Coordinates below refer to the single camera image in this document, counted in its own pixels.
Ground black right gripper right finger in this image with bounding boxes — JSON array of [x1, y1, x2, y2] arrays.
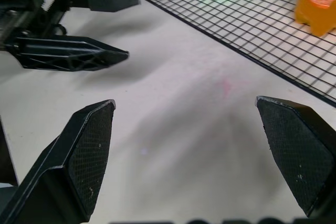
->
[[255, 95, 336, 219]]

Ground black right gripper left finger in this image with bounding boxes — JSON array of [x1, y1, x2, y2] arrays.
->
[[0, 99, 117, 224]]

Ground orange soda plastic bottle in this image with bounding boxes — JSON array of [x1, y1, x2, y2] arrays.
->
[[293, 0, 336, 37]]

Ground black wire grid basket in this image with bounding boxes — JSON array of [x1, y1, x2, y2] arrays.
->
[[122, 0, 336, 109]]

